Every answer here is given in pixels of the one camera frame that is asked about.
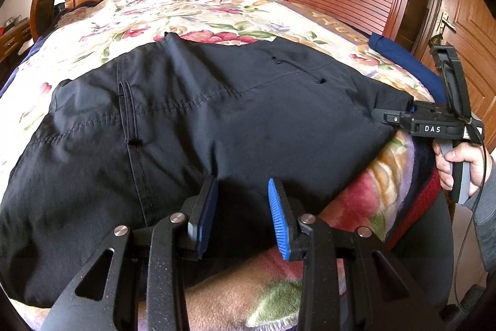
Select colourful fleece blanket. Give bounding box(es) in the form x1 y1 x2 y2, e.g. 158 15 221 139
182 131 444 331

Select assorted desk clutter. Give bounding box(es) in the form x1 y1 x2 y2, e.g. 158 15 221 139
0 16 29 35

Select wooden desk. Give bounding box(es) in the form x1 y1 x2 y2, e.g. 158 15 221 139
0 18 32 64

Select black cable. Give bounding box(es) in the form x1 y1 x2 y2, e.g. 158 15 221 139
453 118 487 316

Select person's right forearm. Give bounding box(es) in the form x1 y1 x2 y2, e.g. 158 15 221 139
463 156 496 273

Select blue folded cloth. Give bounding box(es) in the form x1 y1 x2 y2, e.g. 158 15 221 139
368 32 446 103

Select floral quilt blanket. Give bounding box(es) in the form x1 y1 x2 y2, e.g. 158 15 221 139
0 0 435 177

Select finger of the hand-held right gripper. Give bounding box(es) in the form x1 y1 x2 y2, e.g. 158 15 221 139
383 113 412 127
371 103 418 118

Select person's dark trouser leg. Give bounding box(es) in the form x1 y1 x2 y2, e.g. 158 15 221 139
387 195 456 320

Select person's right hand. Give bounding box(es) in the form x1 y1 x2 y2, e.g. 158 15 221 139
433 140 495 199

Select navy blue bedsheet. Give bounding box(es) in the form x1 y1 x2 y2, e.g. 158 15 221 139
0 36 51 95

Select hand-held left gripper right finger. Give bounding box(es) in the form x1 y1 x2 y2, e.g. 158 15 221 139
267 177 445 331

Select wooden chair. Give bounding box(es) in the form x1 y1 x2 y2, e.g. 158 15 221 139
30 0 59 42

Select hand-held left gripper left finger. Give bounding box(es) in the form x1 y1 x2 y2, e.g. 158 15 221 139
40 175 218 331

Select wooden door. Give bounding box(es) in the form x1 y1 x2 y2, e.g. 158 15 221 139
426 0 496 153

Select black trousers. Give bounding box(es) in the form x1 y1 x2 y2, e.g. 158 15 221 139
0 32 413 310

